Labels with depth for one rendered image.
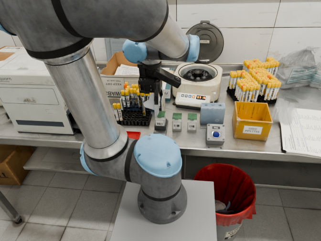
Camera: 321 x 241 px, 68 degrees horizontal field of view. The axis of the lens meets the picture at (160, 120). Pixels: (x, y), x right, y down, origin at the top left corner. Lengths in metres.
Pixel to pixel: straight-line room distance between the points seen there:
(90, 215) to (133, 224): 1.17
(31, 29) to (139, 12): 0.16
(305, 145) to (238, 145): 0.25
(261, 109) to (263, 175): 0.73
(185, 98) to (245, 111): 0.29
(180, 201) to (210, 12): 1.02
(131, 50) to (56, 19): 0.38
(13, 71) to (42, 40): 0.67
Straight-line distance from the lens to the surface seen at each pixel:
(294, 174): 1.83
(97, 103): 0.49
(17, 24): 0.41
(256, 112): 1.12
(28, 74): 1.02
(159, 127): 1.02
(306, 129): 1.16
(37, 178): 2.28
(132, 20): 0.35
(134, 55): 0.72
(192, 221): 0.73
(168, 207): 0.68
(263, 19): 1.46
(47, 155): 2.02
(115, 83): 1.23
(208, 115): 1.04
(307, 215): 2.01
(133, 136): 1.03
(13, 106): 1.16
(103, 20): 0.34
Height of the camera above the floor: 1.56
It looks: 39 degrees down
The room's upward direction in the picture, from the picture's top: 3 degrees counter-clockwise
